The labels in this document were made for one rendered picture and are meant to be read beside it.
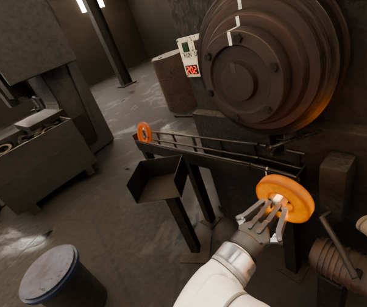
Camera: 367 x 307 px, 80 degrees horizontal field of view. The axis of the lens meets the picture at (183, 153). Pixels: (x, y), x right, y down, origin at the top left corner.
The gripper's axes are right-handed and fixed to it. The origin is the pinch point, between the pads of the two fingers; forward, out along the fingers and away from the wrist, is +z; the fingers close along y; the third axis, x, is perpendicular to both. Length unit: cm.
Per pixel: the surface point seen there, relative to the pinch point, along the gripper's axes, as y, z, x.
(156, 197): -64, -11, -24
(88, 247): -143, -59, -82
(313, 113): -0.3, 21.8, 13.1
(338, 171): 7.0, 20.4, -5.8
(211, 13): -30, 23, 45
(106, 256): -119, -52, -82
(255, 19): -12.9, 19.3, 40.9
